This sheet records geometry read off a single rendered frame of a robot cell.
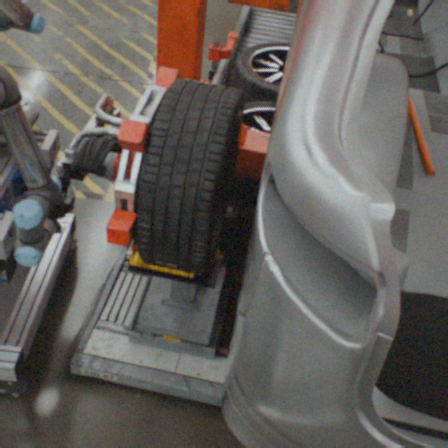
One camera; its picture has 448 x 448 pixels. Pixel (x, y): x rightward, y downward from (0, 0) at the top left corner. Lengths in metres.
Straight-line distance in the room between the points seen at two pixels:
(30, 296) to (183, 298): 0.62
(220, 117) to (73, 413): 1.30
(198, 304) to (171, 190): 0.81
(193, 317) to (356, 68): 1.58
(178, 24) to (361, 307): 1.56
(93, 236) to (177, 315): 0.82
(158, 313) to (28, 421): 0.63
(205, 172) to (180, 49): 0.76
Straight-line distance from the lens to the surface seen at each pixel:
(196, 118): 1.78
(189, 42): 2.32
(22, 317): 2.44
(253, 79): 3.41
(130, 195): 1.80
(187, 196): 1.72
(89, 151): 1.87
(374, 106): 1.68
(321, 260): 1.00
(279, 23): 4.80
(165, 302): 2.43
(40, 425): 2.43
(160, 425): 2.40
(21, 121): 1.67
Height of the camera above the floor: 2.12
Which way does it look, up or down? 42 degrees down
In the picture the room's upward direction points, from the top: 8 degrees clockwise
